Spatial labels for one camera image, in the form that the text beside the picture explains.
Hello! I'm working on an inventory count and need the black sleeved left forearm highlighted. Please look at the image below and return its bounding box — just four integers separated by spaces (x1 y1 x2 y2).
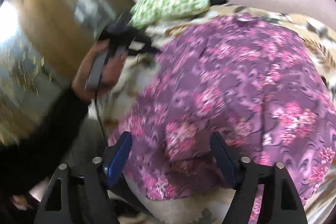
1 88 89 197

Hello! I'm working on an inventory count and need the person left hand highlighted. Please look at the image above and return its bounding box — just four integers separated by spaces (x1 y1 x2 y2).
71 40 127 103

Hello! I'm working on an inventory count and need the leaf patterned beige blanket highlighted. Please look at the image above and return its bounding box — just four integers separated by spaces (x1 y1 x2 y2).
99 3 336 224

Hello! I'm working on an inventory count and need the purple floral shirt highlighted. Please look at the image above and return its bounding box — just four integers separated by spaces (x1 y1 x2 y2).
107 13 336 224

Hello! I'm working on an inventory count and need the wooden glass wardrobe door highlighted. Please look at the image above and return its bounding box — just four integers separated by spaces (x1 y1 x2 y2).
1 0 134 144

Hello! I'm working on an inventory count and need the green patterned pillow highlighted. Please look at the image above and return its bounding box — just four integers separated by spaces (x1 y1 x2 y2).
129 0 211 29

